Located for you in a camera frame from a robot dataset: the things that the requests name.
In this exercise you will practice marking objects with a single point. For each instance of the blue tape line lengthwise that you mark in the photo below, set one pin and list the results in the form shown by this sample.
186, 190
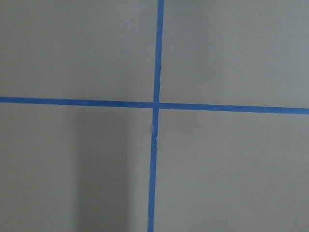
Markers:
155, 114

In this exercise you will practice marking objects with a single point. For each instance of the blue tape line crosswise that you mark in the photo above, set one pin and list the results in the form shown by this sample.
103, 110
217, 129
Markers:
162, 105

